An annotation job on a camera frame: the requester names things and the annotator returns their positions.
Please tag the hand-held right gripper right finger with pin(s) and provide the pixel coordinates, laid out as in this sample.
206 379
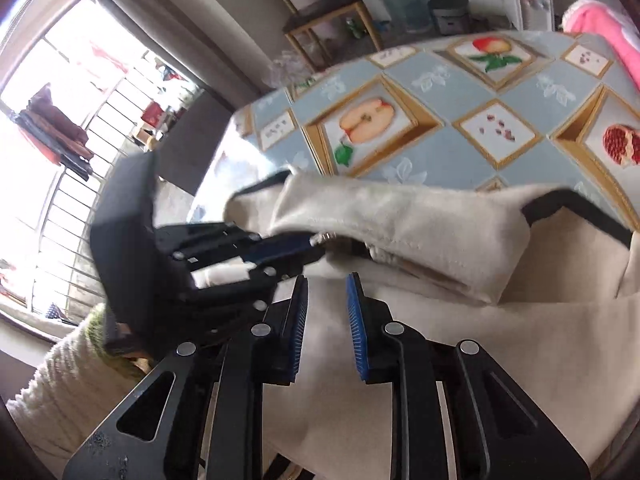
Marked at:
357 330

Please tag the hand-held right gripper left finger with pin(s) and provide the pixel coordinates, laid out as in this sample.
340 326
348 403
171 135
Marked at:
297 330

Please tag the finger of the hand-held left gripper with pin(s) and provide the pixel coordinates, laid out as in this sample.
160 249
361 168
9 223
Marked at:
240 305
275 250

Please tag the cream jacket with black trim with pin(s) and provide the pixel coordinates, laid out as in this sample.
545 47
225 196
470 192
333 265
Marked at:
425 220

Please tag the person's left forearm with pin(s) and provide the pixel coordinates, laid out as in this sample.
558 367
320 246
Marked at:
60 385

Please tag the hanging brown clothes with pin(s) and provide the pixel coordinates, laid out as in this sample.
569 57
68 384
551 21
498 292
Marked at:
60 125

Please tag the metal window railing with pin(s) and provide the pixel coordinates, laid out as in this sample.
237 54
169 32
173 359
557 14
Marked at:
50 220

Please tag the grey cabinet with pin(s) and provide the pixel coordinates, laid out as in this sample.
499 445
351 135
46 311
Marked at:
195 130

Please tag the red box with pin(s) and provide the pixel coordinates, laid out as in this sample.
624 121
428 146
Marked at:
152 114

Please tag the clear plastic bag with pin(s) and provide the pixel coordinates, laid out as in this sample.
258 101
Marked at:
292 67

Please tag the fruit print tablecloth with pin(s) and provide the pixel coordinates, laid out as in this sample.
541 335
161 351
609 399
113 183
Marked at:
440 105

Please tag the grey curtain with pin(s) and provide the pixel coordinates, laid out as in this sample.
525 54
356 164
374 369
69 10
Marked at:
190 25

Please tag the wooden chair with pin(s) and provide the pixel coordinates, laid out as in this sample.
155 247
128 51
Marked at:
325 12

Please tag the blue water jug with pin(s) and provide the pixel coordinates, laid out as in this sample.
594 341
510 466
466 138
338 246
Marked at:
407 7

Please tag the white water dispenser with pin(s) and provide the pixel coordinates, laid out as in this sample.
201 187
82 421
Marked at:
530 5

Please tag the pink floral blanket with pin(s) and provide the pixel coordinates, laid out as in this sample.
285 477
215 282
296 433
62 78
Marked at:
605 30

